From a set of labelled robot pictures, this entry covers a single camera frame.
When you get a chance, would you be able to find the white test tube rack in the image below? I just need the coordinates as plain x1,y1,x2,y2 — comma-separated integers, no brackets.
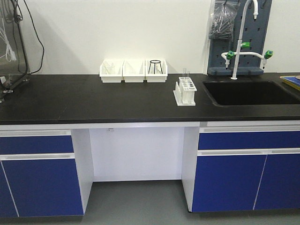
173,77,197,106

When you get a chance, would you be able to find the grey blue pegboard drying rack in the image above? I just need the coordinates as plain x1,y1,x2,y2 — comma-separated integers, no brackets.
207,0,272,76

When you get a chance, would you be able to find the right white storage bin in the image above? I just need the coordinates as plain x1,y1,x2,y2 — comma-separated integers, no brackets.
145,59,168,83

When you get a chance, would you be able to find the white storage bin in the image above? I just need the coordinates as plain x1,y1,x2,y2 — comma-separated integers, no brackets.
145,59,168,83
99,59,124,83
122,60,145,83

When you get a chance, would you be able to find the middle white storage bin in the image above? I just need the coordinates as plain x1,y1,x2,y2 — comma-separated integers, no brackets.
122,60,145,83

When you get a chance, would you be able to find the black metal tripod stand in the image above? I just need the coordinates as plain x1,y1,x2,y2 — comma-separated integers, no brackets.
148,60,163,74

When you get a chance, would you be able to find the left white storage bin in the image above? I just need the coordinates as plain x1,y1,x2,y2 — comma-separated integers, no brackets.
99,59,124,83

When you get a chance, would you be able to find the black lab sink basin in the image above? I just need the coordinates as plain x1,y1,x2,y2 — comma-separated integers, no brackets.
203,81,300,106

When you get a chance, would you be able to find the white gooseneck lab faucet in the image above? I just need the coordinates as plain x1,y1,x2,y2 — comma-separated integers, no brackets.
221,0,273,80

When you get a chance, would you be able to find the right blue cabinet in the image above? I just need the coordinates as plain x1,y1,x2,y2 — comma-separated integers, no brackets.
190,131,300,212

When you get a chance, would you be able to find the blue cabinet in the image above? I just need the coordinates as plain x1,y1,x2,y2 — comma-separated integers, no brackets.
190,131,300,212
0,130,84,218

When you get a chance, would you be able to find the clear bag of black pegs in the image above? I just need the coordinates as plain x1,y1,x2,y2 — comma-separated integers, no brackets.
209,0,239,40

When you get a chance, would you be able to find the left blue cabinet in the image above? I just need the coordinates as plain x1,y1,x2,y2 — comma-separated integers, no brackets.
0,130,84,218

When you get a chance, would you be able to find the blue yellow tray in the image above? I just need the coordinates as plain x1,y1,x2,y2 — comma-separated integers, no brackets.
279,75,300,90

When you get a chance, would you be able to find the clear acrylic enclosure with frame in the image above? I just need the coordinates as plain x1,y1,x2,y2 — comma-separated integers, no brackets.
0,0,29,102

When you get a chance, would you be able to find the black power cable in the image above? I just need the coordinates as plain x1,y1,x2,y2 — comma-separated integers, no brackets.
18,0,45,74

